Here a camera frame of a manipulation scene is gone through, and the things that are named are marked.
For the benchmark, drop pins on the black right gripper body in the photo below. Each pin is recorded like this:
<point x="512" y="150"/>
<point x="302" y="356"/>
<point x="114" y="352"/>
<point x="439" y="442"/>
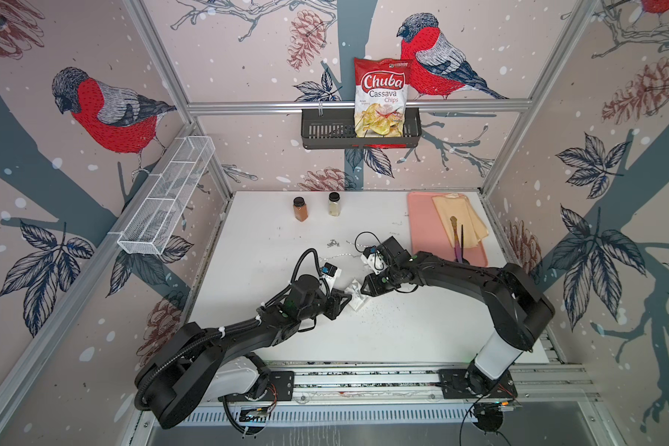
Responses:
<point x="382" y="282"/>

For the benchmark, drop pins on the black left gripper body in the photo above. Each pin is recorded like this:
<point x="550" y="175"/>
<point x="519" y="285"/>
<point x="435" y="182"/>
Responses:
<point x="330" y="308"/>

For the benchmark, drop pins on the white jewelry box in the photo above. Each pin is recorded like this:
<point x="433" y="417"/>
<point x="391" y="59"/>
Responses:
<point x="358" y="299"/>

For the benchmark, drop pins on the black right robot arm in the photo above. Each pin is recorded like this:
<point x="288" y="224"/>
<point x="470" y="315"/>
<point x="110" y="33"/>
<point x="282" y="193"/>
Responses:
<point x="520" y="312"/>

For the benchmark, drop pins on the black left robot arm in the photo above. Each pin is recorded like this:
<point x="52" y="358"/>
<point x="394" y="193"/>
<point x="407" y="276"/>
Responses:
<point x="175" y="380"/>

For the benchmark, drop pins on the pink plastic tray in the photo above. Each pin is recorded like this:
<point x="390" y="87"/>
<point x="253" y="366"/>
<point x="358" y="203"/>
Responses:
<point x="428" y="234"/>

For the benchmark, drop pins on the pale spice jar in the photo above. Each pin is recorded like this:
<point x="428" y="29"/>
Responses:
<point x="334" y="205"/>

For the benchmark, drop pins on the iridescent purple spoon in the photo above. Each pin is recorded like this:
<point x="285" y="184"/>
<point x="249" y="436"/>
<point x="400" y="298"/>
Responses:
<point x="455" y="234"/>

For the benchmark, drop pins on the black spoon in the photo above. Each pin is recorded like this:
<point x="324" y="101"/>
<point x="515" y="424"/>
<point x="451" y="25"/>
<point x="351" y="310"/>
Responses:
<point x="460" y="237"/>

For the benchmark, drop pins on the orange spice jar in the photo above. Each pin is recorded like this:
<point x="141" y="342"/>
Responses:
<point x="300" y="209"/>

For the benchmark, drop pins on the beige folded cloth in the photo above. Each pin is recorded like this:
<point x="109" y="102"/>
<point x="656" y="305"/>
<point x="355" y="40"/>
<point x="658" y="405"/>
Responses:
<point x="456" y="213"/>

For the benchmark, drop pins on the Chuba cassava chips bag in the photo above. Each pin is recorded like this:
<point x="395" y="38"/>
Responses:
<point x="381" y="93"/>

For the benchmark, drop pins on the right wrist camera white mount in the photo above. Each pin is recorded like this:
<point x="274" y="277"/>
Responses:
<point x="374" y="259"/>

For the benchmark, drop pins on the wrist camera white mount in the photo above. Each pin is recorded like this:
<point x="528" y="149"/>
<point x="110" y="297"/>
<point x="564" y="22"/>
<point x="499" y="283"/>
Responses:
<point x="374" y="259"/>
<point x="330" y="274"/>

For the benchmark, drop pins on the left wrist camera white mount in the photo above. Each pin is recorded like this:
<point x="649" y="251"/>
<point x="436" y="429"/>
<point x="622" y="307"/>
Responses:
<point x="330" y="274"/>

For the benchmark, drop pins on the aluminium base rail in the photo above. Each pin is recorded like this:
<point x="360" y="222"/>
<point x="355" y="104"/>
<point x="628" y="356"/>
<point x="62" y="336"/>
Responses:
<point x="319" y="383"/>

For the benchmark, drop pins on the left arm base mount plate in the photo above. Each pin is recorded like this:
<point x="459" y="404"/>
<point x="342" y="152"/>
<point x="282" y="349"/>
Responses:
<point x="270" y="387"/>

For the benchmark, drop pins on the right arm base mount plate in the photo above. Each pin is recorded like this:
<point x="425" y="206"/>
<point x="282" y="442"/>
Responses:
<point x="459" y="384"/>

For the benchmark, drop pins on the black wire wall basket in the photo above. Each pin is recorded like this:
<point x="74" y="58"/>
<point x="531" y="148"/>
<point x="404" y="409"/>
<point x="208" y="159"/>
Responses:
<point x="334" y="129"/>

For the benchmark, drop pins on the white wire mesh shelf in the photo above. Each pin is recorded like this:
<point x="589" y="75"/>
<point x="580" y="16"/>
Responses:
<point x="159" y="213"/>

